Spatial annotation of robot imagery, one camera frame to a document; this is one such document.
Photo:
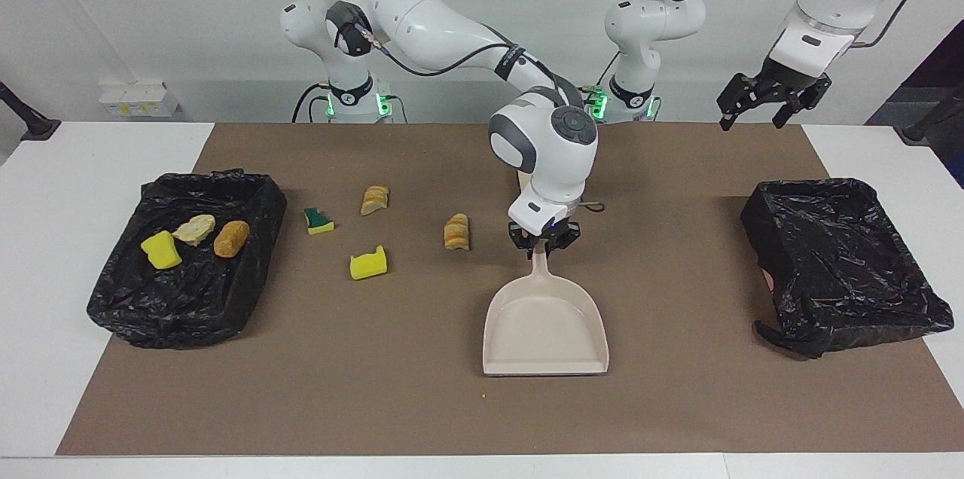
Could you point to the pale bread chunk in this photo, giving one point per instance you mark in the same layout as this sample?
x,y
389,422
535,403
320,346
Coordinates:
x,y
194,230

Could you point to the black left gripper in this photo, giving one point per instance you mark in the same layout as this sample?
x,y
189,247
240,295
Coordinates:
x,y
783,81

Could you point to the beige brush black bristles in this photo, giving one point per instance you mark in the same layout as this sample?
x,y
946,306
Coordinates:
x,y
521,181

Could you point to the dark background furniture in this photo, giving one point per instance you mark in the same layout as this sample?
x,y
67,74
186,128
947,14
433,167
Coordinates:
x,y
941,65

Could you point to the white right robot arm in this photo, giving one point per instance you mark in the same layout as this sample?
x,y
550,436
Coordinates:
x,y
444,27

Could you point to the small striped bread piece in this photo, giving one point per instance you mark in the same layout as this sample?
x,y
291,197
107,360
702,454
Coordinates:
x,y
374,201

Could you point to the white wall socket box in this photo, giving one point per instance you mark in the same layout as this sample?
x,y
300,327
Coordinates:
x,y
139,100

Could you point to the yellow sponge green backing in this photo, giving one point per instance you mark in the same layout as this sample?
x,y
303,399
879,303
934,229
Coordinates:
x,y
161,250

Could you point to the black bag lined bin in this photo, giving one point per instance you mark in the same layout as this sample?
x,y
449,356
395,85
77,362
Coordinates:
x,y
188,298

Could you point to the brown table mat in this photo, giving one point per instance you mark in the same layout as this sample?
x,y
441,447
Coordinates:
x,y
422,419

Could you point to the beige plastic dustpan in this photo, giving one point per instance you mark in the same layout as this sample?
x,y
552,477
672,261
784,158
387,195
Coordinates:
x,y
544,328

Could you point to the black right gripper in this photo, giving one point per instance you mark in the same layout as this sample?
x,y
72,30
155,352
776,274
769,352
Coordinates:
x,y
546,236

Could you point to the black camera stand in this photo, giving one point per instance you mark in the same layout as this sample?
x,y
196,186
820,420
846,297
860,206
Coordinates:
x,y
34,126
922,129

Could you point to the small green yellow sponge piece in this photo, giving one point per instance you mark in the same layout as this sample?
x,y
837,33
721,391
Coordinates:
x,y
318,221

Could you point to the brown bread roll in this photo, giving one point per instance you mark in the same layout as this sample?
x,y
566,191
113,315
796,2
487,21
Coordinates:
x,y
231,239

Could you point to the black bag bin pink spot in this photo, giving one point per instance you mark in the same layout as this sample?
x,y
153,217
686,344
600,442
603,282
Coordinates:
x,y
843,268

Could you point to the striped croissant bread piece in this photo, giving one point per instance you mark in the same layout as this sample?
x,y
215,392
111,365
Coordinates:
x,y
456,232

